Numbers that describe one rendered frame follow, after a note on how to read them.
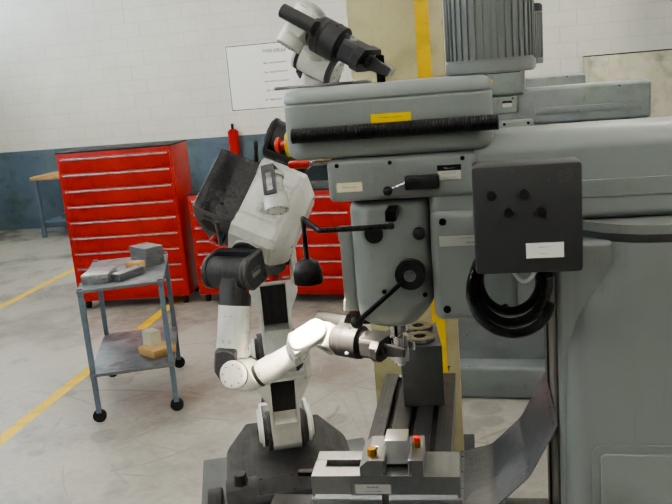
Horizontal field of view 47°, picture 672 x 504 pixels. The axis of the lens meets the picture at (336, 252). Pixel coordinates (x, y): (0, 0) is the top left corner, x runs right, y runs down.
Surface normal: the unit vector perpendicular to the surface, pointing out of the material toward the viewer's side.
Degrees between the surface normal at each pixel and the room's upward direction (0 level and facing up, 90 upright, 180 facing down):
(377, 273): 90
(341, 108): 90
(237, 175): 59
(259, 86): 90
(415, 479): 90
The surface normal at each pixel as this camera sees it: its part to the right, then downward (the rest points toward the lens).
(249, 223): 0.08, -0.33
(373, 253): -0.26, 0.23
